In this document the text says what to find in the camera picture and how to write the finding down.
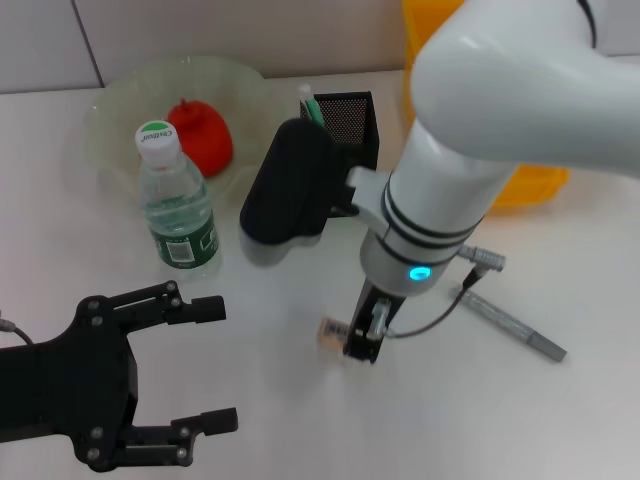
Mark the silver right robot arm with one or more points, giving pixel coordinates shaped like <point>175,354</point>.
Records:
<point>500,125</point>

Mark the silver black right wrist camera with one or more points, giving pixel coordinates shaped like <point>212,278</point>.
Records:
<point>295,190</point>

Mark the grey glitter pen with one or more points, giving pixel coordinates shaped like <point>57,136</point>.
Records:
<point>515,325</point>

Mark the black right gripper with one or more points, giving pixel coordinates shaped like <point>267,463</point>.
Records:
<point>370,315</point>

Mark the green pen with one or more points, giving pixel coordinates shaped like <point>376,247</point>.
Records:
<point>310,102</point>

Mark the yellow plastic bin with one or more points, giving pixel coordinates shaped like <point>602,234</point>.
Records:
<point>530,190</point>

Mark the black mesh pen holder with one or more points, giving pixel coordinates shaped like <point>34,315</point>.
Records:
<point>355,120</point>

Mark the beige eraser with barcode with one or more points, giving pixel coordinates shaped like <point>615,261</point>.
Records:
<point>332,334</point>

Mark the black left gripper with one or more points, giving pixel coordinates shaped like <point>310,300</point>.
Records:
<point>70,385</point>

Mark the pale green glass fruit plate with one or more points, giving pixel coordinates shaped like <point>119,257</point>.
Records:
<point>240,100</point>

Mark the clear green-label water bottle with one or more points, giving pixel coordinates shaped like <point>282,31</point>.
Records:
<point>175,200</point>

